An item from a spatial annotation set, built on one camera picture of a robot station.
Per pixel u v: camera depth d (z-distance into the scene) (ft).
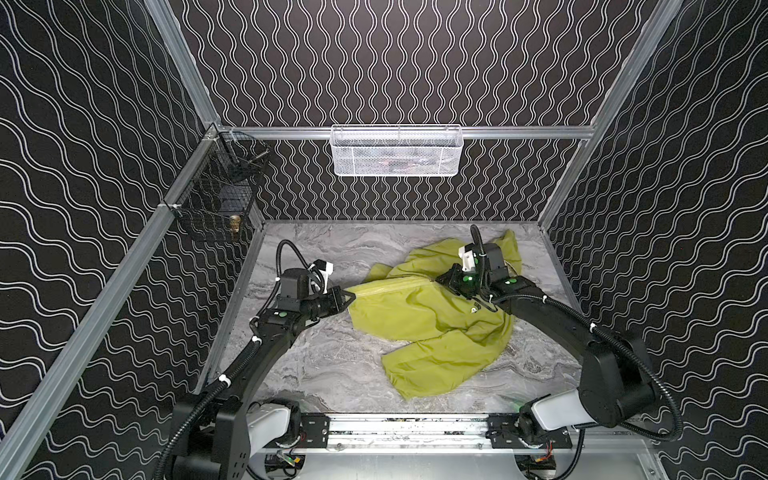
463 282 2.45
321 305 2.33
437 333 2.81
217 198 3.03
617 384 1.41
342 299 2.61
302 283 2.14
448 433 2.50
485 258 2.18
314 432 2.49
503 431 2.41
